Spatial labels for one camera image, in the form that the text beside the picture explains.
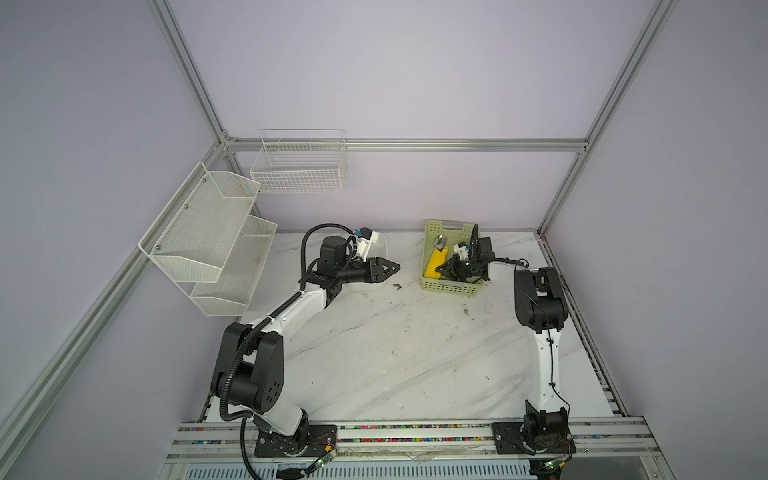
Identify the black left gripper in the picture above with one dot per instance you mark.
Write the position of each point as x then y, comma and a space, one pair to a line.
379, 277

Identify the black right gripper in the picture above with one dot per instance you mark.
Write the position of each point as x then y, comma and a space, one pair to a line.
453, 269

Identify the yellow paper napkin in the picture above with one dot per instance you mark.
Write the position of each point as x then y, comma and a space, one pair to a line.
436, 260

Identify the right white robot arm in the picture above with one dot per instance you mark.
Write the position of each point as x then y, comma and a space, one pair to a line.
539, 307

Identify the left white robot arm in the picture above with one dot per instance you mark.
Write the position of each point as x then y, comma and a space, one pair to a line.
249, 373

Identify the white plastic cutlery tub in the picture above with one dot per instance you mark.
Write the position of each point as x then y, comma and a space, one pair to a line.
380, 249

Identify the light green perforated basket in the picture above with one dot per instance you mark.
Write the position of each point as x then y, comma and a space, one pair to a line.
453, 234

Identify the lower white mesh shelf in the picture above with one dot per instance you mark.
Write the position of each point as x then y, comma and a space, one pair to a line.
232, 294

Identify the white mesh shelf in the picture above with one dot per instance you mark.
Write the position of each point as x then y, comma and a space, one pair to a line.
232, 294
192, 239

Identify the upper white mesh shelf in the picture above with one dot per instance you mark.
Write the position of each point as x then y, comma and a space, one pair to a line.
192, 239

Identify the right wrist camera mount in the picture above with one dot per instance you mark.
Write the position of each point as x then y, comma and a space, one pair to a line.
463, 251

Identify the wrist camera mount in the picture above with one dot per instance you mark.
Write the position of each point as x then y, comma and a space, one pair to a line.
463, 251
365, 239

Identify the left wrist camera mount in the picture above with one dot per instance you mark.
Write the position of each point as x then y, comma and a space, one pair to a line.
365, 239

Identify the white wire wall basket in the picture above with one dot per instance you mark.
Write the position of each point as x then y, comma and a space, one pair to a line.
294, 161

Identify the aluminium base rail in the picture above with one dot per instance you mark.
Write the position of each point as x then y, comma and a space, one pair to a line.
594, 448

